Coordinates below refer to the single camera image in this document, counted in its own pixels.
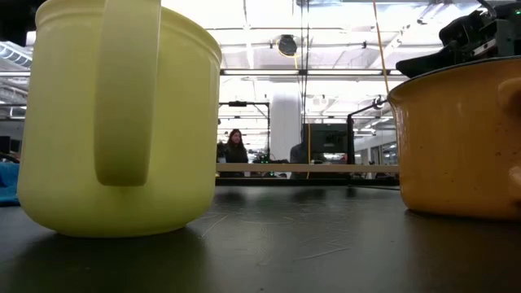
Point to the blue cloth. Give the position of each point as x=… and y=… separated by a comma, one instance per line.
x=8, y=183

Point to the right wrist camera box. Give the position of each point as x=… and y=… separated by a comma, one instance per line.
x=460, y=30

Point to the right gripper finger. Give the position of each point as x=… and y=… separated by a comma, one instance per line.
x=423, y=65

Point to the black table frame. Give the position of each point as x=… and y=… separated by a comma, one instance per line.
x=285, y=182

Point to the ceiling air duct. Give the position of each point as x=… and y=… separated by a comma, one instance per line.
x=16, y=55

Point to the ceiling light strip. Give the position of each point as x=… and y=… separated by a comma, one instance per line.
x=260, y=72

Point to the wooden shelf with black legs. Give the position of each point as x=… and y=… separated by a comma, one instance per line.
x=305, y=167

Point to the black monitor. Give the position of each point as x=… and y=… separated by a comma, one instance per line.
x=325, y=138

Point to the person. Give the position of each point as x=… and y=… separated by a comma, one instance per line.
x=299, y=154
x=235, y=152

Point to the pale yellow mug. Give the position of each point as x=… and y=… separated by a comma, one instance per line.
x=61, y=142

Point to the orange speckled mug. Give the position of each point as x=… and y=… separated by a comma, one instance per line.
x=447, y=154

